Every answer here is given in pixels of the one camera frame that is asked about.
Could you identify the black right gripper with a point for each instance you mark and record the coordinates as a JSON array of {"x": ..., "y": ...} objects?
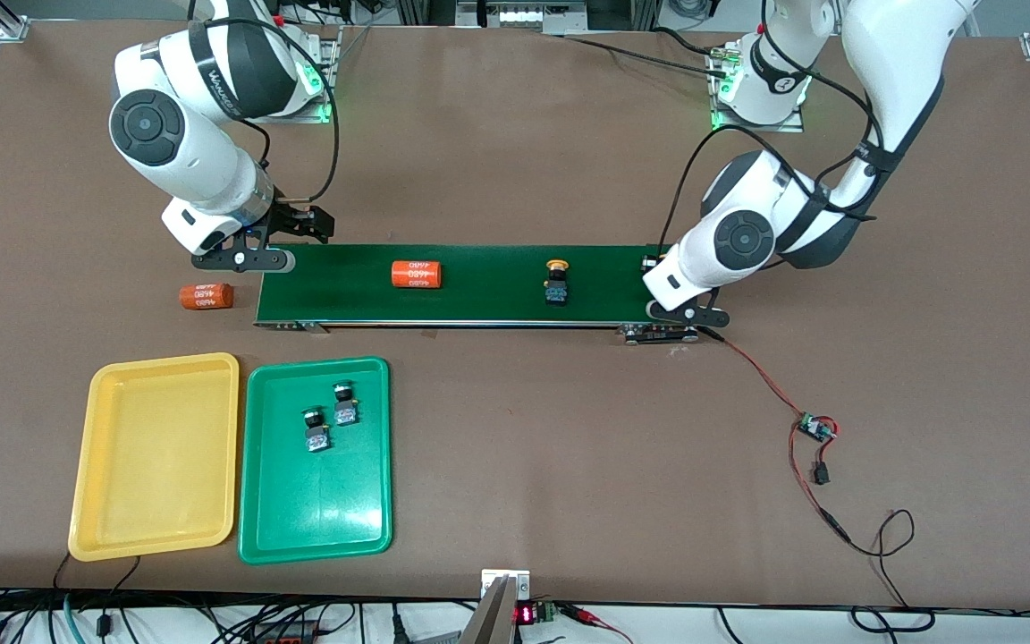
[{"x": 288, "y": 218}]

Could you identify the orange cylinder with 4680 print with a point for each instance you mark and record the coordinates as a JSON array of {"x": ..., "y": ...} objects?
[
  {"x": 415, "y": 274},
  {"x": 206, "y": 296}
]

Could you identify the green push button switch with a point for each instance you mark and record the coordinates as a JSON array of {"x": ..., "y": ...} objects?
[
  {"x": 345, "y": 410},
  {"x": 316, "y": 436}
]

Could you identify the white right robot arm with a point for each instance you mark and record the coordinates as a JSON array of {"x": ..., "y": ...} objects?
[{"x": 184, "y": 134}]

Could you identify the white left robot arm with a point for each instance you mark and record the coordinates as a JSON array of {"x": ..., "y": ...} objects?
[{"x": 747, "y": 237}]

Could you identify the green conveyor belt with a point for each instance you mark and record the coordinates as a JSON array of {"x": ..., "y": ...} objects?
[{"x": 488, "y": 300}]

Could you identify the small green circuit board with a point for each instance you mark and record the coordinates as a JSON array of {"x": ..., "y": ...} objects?
[{"x": 814, "y": 427}]

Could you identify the small black connector plug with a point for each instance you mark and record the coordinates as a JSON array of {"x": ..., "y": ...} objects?
[{"x": 822, "y": 474}]

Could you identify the green plastic tray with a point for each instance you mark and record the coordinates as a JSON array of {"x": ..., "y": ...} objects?
[{"x": 314, "y": 501}]

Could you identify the yellow plastic tray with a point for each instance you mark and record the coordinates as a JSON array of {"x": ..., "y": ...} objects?
[{"x": 153, "y": 456}]

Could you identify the red clip lead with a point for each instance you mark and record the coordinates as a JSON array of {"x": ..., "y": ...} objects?
[{"x": 591, "y": 617}]

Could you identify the red digit display module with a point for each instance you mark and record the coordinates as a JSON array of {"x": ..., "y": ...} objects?
[{"x": 528, "y": 614}]

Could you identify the red black electrical box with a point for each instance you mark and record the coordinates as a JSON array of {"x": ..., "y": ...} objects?
[{"x": 287, "y": 637}]

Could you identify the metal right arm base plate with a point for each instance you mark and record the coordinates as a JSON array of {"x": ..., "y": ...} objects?
[{"x": 333, "y": 89}]

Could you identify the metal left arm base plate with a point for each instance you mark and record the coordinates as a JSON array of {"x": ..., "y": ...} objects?
[{"x": 761, "y": 127}]

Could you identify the aluminium frame rack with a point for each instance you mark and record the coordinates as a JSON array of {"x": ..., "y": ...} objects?
[{"x": 524, "y": 16}]

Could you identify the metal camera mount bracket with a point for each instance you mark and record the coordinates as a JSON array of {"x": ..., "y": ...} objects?
[{"x": 497, "y": 608}]

